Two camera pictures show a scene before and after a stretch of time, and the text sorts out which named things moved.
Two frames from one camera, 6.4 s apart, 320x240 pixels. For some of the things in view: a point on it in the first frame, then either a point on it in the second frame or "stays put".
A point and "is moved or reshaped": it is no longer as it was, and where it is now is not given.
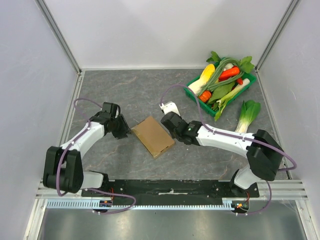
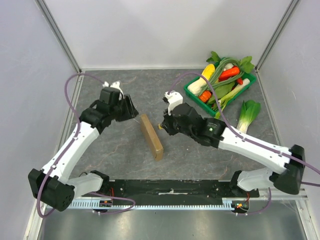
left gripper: [125, 128] → [131, 111]
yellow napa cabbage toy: [196, 86] stays put
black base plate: [173, 189] stays put
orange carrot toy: [205, 96] stays put
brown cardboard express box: [153, 136] is moved or reshaped
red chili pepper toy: [233, 71] stays put
